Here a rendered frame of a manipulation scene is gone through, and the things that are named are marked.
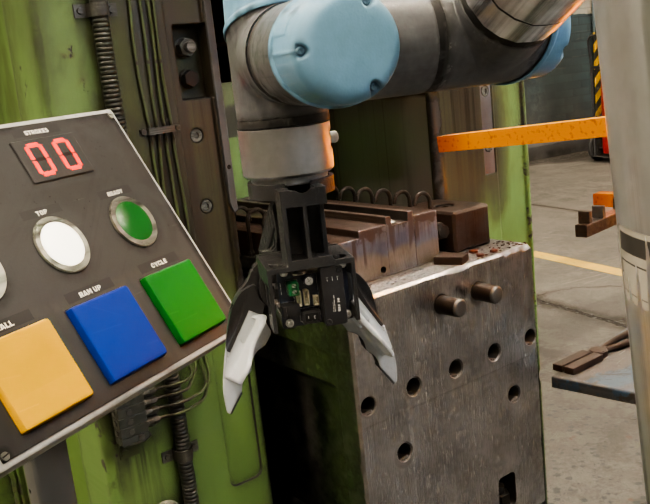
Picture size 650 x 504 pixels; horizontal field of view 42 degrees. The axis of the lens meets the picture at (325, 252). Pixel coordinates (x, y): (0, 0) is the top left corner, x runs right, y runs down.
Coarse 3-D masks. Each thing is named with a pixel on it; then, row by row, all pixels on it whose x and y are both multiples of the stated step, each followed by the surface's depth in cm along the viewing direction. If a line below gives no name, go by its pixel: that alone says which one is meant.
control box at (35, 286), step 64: (0, 128) 78; (64, 128) 84; (0, 192) 74; (64, 192) 80; (128, 192) 87; (0, 256) 71; (128, 256) 82; (192, 256) 89; (0, 320) 68; (64, 320) 72; (128, 384) 74; (0, 448) 62
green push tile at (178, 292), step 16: (160, 272) 83; (176, 272) 85; (192, 272) 87; (144, 288) 81; (160, 288) 82; (176, 288) 84; (192, 288) 85; (160, 304) 81; (176, 304) 82; (192, 304) 84; (208, 304) 86; (176, 320) 81; (192, 320) 83; (208, 320) 85; (224, 320) 87; (176, 336) 81; (192, 336) 82
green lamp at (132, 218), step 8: (120, 208) 84; (128, 208) 85; (136, 208) 86; (120, 216) 83; (128, 216) 84; (136, 216) 85; (144, 216) 86; (120, 224) 83; (128, 224) 84; (136, 224) 84; (144, 224) 85; (128, 232) 83; (136, 232) 84; (144, 232) 85
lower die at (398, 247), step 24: (240, 216) 142; (336, 216) 130; (360, 216) 125; (384, 216) 122; (408, 216) 124; (432, 216) 127; (240, 240) 135; (336, 240) 119; (360, 240) 119; (384, 240) 122; (408, 240) 124; (432, 240) 127; (360, 264) 119; (384, 264) 122; (408, 264) 125
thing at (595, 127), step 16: (512, 128) 107; (528, 128) 105; (544, 128) 103; (560, 128) 102; (576, 128) 100; (592, 128) 98; (448, 144) 117; (464, 144) 114; (480, 144) 112; (496, 144) 110; (512, 144) 108
